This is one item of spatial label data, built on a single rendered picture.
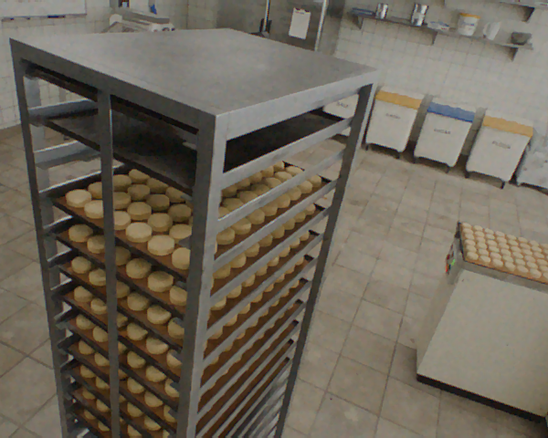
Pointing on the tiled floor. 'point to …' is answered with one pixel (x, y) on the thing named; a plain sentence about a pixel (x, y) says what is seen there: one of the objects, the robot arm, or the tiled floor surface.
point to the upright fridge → (250, 15)
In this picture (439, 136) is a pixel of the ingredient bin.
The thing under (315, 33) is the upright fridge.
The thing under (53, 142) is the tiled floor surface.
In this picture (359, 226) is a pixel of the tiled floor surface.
